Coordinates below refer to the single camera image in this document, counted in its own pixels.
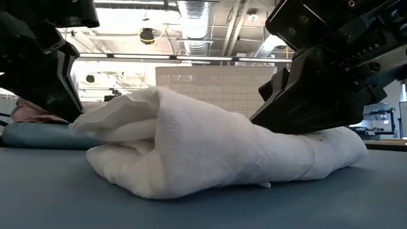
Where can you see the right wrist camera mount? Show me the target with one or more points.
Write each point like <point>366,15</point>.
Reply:
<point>295,22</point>

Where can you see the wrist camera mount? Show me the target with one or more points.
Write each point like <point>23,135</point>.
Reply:
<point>73,12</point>
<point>295,22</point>

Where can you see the wide ribbed silver duct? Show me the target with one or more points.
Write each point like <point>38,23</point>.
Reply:
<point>194,25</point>

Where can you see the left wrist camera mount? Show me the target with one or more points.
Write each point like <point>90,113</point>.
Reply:
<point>73,12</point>

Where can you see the white perforated laundry bin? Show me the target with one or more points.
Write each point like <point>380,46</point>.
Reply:
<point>216,82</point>

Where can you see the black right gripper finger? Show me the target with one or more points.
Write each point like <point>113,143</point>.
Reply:
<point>318,101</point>
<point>273,86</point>

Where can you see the long ceiling light bar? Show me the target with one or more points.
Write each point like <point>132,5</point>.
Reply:
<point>203,58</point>

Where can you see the light blue denim jeans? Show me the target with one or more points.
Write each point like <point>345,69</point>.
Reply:
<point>47,136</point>

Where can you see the silver ventilation duct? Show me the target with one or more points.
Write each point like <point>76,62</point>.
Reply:
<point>268,44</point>

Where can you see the pink garment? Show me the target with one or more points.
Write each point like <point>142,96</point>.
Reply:
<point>28,114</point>

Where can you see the monitor showing robot arm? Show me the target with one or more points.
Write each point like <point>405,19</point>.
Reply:
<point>376,111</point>

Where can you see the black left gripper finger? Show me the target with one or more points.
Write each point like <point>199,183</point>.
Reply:
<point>44,86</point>

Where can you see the white garment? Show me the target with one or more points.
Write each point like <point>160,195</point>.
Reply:
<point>206,143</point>

